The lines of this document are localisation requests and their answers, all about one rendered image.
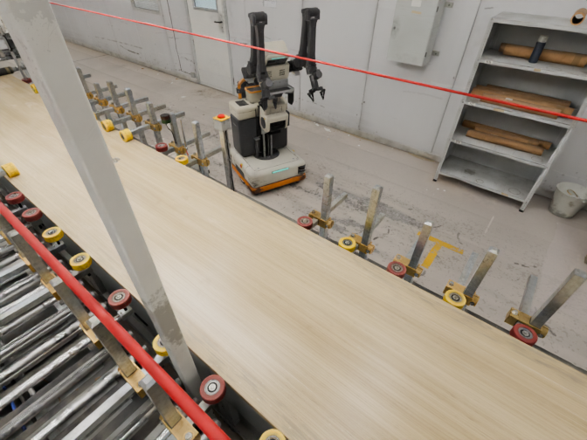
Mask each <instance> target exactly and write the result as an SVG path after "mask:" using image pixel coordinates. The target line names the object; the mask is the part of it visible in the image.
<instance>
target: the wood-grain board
mask: <svg viewBox="0 0 587 440"><path fill-rule="evenodd" d="M97 122H98V124H99V127H100V131H101V132H102V135H103V137H104V140H105V142H106V144H107V148H108V150H109V153H110V155H111V157H112V158H115V157H118V158H119V159H120V160H119V161H118V162H117V163H115V164H114V165H115V167H116V170H117V172H118V175H119V177H120V179H121V183H122V185H123V188H124V189H125V192H126V194H127V197H128V200H129V202H130V205H131V207H132V210H133V212H134V214H135V218H136V220H137V223H138V224H139V227H140V229H141V232H142V235H143V237H144V239H145V242H146V244H147V246H148V250H149V252H150V255H151V257H152V259H153V261H154V264H155V268H156V269H157V272H158V274H159V277H160V279H161V281H162V285H163V287H164V290H165V292H166V294H167V296H168V299H169V303H170V304H171V307H172V309H173V312H174V314H175V316H176V320H177V322H178V325H179V327H180V329H181V331H182V334H183V337H184V339H185V342H186V344H187V347H188V349H189V350H190V351H191V352H192V353H193V354H194V355H195V356H196V357H197V358H198V359H199V360H200V361H202V362H203V363H204V364H205V365H206V366H207V367H208V368H209V369H210V370H211V371H212V372H213V373H215V374H216V375H220V376H221V377H222V378H223V379H224V382H225V384H226V385H228V386H229V387H230V388H231V389H232V390H233V391H234V392H235V393H236V394H237V395H238V396H240V397H241V398H242V399H243V400H244V401H245V402H246V403H247V404H248V405H249V406H250V407H251V408H253V409H254V410H255V411H256V412H257V413H258V414H259V415H260V416H261V417H262V418H263V419H264V420H266V421H267V422H268V423H269V424H270V425H271V426H272V427H273V428H274V429H275V430H279V431H280V432H281V433H282V434H283V435H284V436H285V439H286V440H587V375H585V374H583V373H581V372H579V371H577V370H575V369H574V368H571V367H569V366H568V365H566V364H564V363H562V362H560V361H558V360H556V359H554V358H552V357H550V356H548V355H547V354H545V353H543V352H541V351H539V350H537V349H535V348H533V347H531V346H530V345H528V344H526V343H524V342H522V341H520V340H517V339H516V338H514V337H512V336H510V335H509V334H507V333H504V332H502V331H501V330H499V329H497V328H495V327H492V326H490V325H489V324H487V323H486V322H484V321H482V320H479V319H477V318H475V317H473V316H472V315H470V314H469V313H466V312H464V311H462V310H460V309H458V308H457V307H455V306H452V305H451V304H449V303H447V302H445V301H444V300H442V299H439V298H437V297H435V296H433V295H431V294H430V293H428V292H426V291H424V290H422V289H420V288H418V287H416V286H414V285H412V284H411V283H409V282H407V281H405V280H403V279H401V278H399V277H397V276H395V275H393V274H392V273H390V272H387V271H386V270H384V269H382V268H380V267H378V266H376V265H373V264H372V263H371V262H369V261H367V260H365V259H363V258H360V257H358V256H357V255H355V254H353V253H352V252H350V251H347V250H345V249H343V248H342V247H340V246H338V245H336V244H333V243H332V242H330V241H328V240H327V239H325V238H323V237H320V236H318V235H316V234H314V233H313V232H312V231H310V230H307V229H305V228H303V227H301V226H299V225H298V224H296V223H294V222H292V221H290V220H288V219H286V218H284V217H282V216H280V215H278V214H276V213H274V212H273V211H271V210H269V209H267V208H265V207H263V206H261V205H259V204H257V203H255V202H254V201H252V200H250V199H248V198H246V197H244V196H241V195H240V194H238V193H236V192H235V191H233V190H231V189H228V188H226V187H225V186H223V185H221V184H219V183H217V182H215V181H213V180H211V179H210V178H208V177H206V176H204V175H201V174H199V173H197V172H196V171H195V170H193V169H191V168H188V167H186V166H184V165H182V164H181V163H179V162H176V161H175V160H173V159H171V158H169V157H168V156H166V155H163V154H161V153H159V152H157V151H156V150H154V149H153V148H150V147H148V146H146V145H144V144H142V143H140V142H139V141H137V140H135V139H133V140H131V141H127V142H125V141H123V140H122V139H121V137H120V135H119V131H117V130H116V129H114V130H112V131H109V132H106V131H105V130H104V129H103V128H102V126H101V124H100V121H98V120H97ZM9 162H12V163H14V165H15V166H16V167H17V169H18V171H19V172H20V175H17V176H14V177H11V178H9V177H8V176H7V175H4V176H3V177H4V178H5V179H6V180H7V181H8V182H9V183H10V184H11V185H12V186H13V187H15V188H16V189H17V190H18V191H19V192H22V193H23V194H24V196H25V198H27V199H28V200H29V201H30V202H31V203H32V204H33V205H34V206H35V207H36V208H39V209H40V210H41V211H42V213H43V214H44V215H45V216H46V217H47V218H48V219H49V220H50V221H51V222H53V223H54V224H55V225H56V226H57V227H59V228H60V229H61V230H62V231H63V232H64V233H65V234H66V235H67V236H68V237H69V238H70V239H71V240H72V241H73V242H74V243H75V244H76V245H78V247H79V248H80V249H81V250H82V251H83V252H85V253H87V254H89V255H90V257H91V259H92V260H93V261H94V262H95V263H96V264H97V265H98V266H99V267H100V268H102V269H103V270H104V271H105V272H106V273H107V274H108V275H109V276H110V277H111V278H112V279H114V280H115V281H116V282H117V283H118V284H119V285H120V286H121V287H122V288H123V289H126V290H128V291H129V293H130V295H131V296H132V297H133V298H134V299H135V300H136V301H137V302H138V303H140V304H141V305H142V306H143V307H144V308H145V306H144V305H143V303H142V300H141V298H140V296H139V294H138V292H137V291H136V289H135V286H134V284H133V282H132V280H131V278H130V277H129V275H128V272H127V270H126V268H125V266H124V264H123V263H122V261H121V258H120V256H119V254H118V252H117V250H116V249H115V247H114V244H113V242H112V240H111V238H110V236H109V235H108V232H107V229H106V227H105V225H104V223H103V222H102V220H101V218H100V215H99V213H98V211H97V209H96V208H95V206H94V204H93V201H92V199H91V197H90V196H89V194H88V192H87V190H86V187H85V185H84V183H83V182H82V180H81V178H80V176H79V173H78V171H77V169H76V168H75V166H74V164H73V161H72V159H71V157H70V155H69V154H68V152H67V150H66V147H65V144H64V142H63V141H62V139H61V137H60V135H59V132H58V130H57V128H56V127H55V125H54V123H53V121H52V118H51V116H50V114H49V113H48V111H47V109H46V107H45V104H44V102H43V101H42V99H41V97H40V95H39V93H34V92H33V91H32V89H31V85H29V84H27V83H25V82H23V81H22V80H20V79H18V78H16V77H10V78H6V79H0V168H2V167H1V166H2V165H4V164H6V163H9ZM145 309H146V308H145Z"/></svg>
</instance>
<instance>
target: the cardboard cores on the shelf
mask: <svg viewBox="0 0 587 440"><path fill-rule="evenodd" d="M534 48H535V47H531V46H524V45H512V44H506V43H501V46H500V48H499V50H498V52H503V53H502V55H508V56H513V57H518V58H530V56H531V53H532V51H533V50H534ZM538 60H540V61H545V62H551V63H557V64H562V65H572V66H577V67H584V66H585V65H587V54H581V53H574V52H562V51H556V50H550V49H543V50H542V54H541V56H540V58H539V59H538ZM471 94H475V95H479V96H483V97H488V98H491V99H496V100H503V101H507V102H511V103H515V104H519V105H524V106H528V107H535V108H539V109H543V110H547V111H551V112H556V113H563V114H567V115H571V114H572V113H573V111H574V109H575V108H572V107H569V106H570V103H571V101H568V100H561V99H557V98H552V97H548V96H543V95H540V94H535V93H527V92H523V91H519V90H515V89H510V88H506V87H502V86H494V85H489V84H487V86H482V85H476V86H475V87H474V88H473V90H472V92H471ZM480 101H482V102H486V103H489V104H493V105H497V106H501V107H507V108H511V109H515V110H519V111H523V112H526V113H533V114H537V115H541V116H544V117H549V118H552V119H557V117H558V116H555V115H552V114H547V113H540V112H537V111H532V110H528V109H524V108H520V107H513V106H509V105H505V104H501V103H497V102H492V101H489V100H482V99H480ZM462 126H463V127H469V129H468V131H467V133H466V136H468V137H472V138H474V139H478V140H482V141H487V142H491V143H494V144H498V145H501V146H504V147H508V148H513V149H517V150H521V151H523V152H527V153H530V154H534V155H540V156H541V155H542V153H543V151H544V149H547V150H549V148H550V146H551V144H552V143H551V142H547V141H542V140H538V139H536V138H532V137H528V136H526V135H522V134H516V133H513V132H509V131H506V130H503V129H499V128H496V127H490V126H487V125H483V124H480V123H477V122H473V121H470V120H464V121H463V123H462Z"/></svg>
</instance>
